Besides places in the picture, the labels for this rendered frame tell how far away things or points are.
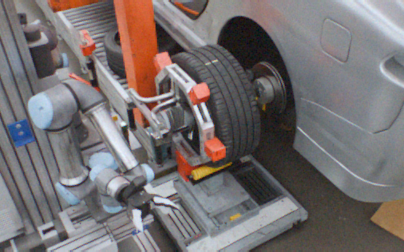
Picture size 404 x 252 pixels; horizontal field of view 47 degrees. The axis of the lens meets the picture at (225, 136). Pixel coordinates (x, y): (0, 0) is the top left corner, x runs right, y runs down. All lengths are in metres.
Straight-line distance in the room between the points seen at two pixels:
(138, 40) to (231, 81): 0.63
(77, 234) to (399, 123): 1.44
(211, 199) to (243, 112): 0.79
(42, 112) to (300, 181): 2.12
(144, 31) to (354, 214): 1.79
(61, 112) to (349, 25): 1.12
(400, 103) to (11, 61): 1.43
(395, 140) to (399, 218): 1.38
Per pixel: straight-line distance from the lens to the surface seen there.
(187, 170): 2.69
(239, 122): 2.29
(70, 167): 1.90
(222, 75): 2.29
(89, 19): 5.00
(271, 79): 2.63
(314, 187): 3.33
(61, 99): 1.72
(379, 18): 1.82
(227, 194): 2.93
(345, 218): 3.19
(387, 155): 2.02
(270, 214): 3.02
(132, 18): 2.58
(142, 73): 2.75
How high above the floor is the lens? 2.40
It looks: 41 degrees down
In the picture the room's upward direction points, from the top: straight up
